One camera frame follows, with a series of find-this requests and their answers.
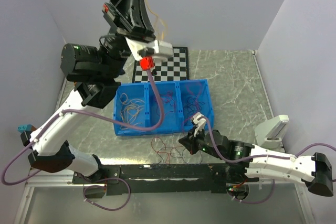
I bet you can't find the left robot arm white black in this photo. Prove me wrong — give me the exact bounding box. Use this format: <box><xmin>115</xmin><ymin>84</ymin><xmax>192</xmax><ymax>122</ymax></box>
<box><xmin>21</xmin><ymin>0</ymin><xmax>172</xmax><ymax>183</ymax></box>

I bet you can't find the white grey stand device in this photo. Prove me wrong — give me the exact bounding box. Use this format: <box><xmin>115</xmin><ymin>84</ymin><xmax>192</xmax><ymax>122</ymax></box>
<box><xmin>254</xmin><ymin>115</ymin><xmax>289</xmax><ymax>149</ymax></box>

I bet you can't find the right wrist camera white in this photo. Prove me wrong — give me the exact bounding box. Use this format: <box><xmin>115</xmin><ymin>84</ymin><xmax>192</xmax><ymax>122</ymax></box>
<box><xmin>191</xmin><ymin>112</ymin><xmax>207</xmax><ymax>135</ymax></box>

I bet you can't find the blue three-compartment plastic bin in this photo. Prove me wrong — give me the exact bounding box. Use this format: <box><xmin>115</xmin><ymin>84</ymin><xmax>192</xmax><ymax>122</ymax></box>
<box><xmin>113</xmin><ymin>80</ymin><xmax>215</xmax><ymax>136</ymax></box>

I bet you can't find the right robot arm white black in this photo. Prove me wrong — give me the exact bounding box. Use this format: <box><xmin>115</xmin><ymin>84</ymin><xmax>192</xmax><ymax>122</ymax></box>
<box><xmin>179</xmin><ymin>127</ymin><xmax>333</xmax><ymax>197</ymax></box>

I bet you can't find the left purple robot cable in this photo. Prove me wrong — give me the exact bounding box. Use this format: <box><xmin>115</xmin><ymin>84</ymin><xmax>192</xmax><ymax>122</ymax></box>
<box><xmin>1</xmin><ymin>68</ymin><xmax>165</xmax><ymax>211</ymax></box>

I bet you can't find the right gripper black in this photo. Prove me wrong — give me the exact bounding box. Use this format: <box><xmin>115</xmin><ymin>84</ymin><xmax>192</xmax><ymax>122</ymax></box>
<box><xmin>178</xmin><ymin>125</ymin><xmax>225</xmax><ymax>160</ymax></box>

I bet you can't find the blue brown toy block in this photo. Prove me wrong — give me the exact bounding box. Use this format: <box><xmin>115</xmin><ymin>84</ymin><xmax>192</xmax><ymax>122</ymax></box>
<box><xmin>17</xmin><ymin>124</ymin><xmax>36</xmax><ymax>133</ymax></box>

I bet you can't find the yellow orange thin cable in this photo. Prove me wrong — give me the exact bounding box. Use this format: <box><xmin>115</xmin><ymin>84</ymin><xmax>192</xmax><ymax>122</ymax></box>
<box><xmin>118</xmin><ymin>92</ymin><xmax>146</xmax><ymax>131</ymax></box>

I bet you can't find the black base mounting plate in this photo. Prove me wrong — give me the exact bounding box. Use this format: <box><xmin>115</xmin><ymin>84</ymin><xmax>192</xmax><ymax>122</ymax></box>
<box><xmin>72</xmin><ymin>163</ymin><xmax>260</xmax><ymax>196</ymax></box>

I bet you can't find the black white chessboard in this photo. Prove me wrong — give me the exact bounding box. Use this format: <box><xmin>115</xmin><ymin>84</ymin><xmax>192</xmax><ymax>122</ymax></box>
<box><xmin>132</xmin><ymin>47</ymin><xmax>189</xmax><ymax>83</ymax></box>

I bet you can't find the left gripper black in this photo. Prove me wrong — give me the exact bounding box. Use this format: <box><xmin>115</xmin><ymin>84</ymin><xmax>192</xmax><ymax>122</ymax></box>
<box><xmin>99</xmin><ymin>0</ymin><xmax>156</xmax><ymax>79</ymax></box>

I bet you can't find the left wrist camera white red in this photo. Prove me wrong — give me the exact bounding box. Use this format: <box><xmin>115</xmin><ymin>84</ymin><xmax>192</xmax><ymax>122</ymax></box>
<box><xmin>126</xmin><ymin>38</ymin><xmax>174</xmax><ymax>70</ymax></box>

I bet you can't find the red yellow cable bundle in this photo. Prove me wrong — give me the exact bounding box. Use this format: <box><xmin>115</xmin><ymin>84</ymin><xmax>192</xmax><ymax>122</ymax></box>
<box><xmin>150</xmin><ymin>137</ymin><xmax>205</xmax><ymax>166</ymax></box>

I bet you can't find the aluminium frame rail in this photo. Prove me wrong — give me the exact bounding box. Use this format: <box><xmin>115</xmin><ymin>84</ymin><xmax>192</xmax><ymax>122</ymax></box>
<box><xmin>15</xmin><ymin>173</ymin><xmax>314</xmax><ymax>223</ymax></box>

